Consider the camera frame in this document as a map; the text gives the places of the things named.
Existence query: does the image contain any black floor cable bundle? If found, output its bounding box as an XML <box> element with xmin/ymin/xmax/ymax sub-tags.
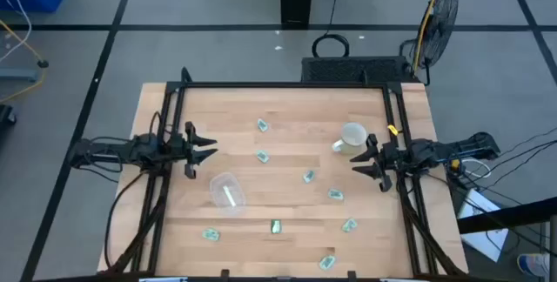
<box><xmin>447</xmin><ymin>126</ymin><xmax>557</xmax><ymax>258</ymax></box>

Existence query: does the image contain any black aluminium table frame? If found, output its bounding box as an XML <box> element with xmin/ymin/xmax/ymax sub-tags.
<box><xmin>97</xmin><ymin>67</ymin><xmax>469</xmax><ymax>280</ymax></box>

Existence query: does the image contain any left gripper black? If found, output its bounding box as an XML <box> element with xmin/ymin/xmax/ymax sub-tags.
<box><xmin>172</xmin><ymin>121</ymin><xmax>219</xmax><ymax>180</ymax></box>

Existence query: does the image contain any coiled black cable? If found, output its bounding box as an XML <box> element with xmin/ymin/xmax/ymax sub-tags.
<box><xmin>311</xmin><ymin>0</ymin><xmax>351</xmax><ymax>59</ymax></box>

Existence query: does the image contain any white sweetener stick packet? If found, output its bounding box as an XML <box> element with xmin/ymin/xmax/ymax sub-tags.
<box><xmin>222</xmin><ymin>185</ymin><xmax>238</xmax><ymax>208</ymax></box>

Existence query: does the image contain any white paper sheet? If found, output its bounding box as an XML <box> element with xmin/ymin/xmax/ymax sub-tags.
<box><xmin>458</xmin><ymin>187</ymin><xmax>510</xmax><ymax>263</ymax></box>

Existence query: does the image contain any grey metal base leg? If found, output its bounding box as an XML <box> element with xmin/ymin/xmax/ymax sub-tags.
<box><xmin>0</xmin><ymin>68</ymin><xmax>39</xmax><ymax>84</ymax></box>

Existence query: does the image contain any white floor cable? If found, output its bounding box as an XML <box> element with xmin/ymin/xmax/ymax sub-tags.
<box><xmin>0</xmin><ymin>0</ymin><xmax>34</xmax><ymax>64</ymax></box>

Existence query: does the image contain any white looped cable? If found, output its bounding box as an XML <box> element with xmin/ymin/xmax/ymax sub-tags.
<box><xmin>460</xmin><ymin>158</ymin><xmax>493</xmax><ymax>179</ymax></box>

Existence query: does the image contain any person's shoe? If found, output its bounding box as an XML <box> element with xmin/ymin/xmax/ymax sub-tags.
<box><xmin>516</xmin><ymin>252</ymin><xmax>552</xmax><ymax>279</ymax></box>

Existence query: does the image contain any black caster object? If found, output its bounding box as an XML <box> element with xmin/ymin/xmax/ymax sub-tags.
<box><xmin>0</xmin><ymin>104</ymin><xmax>18</xmax><ymax>127</ymax></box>

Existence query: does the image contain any black desk edge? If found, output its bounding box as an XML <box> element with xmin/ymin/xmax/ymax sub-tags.
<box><xmin>456</xmin><ymin>196</ymin><xmax>557</xmax><ymax>235</ymax></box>

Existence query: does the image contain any clear plastic container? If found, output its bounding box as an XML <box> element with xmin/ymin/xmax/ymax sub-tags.
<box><xmin>209</xmin><ymin>171</ymin><xmax>247</xmax><ymax>214</ymax></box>

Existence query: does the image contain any pale translucent mug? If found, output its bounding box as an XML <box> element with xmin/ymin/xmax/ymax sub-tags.
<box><xmin>331</xmin><ymin>121</ymin><xmax>368</xmax><ymax>157</ymax></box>

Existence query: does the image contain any yellow floor cable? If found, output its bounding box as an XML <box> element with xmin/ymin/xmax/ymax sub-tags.
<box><xmin>0</xmin><ymin>19</ymin><xmax>48</xmax><ymax>104</ymax></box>

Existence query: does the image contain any yellow cable by fan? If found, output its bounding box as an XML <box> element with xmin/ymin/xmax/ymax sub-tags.
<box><xmin>412</xmin><ymin>0</ymin><xmax>449</xmax><ymax>73</ymax></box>

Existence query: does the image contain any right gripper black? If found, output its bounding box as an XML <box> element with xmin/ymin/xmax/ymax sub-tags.
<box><xmin>349</xmin><ymin>133</ymin><xmax>395</xmax><ymax>193</ymax></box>

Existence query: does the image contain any black floor fan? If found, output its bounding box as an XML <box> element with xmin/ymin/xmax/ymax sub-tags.
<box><xmin>399</xmin><ymin>0</ymin><xmax>460</xmax><ymax>86</ymax></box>

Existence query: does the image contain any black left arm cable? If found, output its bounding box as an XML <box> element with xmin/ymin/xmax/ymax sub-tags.
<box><xmin>104</xmin><ymin>170</ymin><xmax>150</xmax><ymax>270</ymax></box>

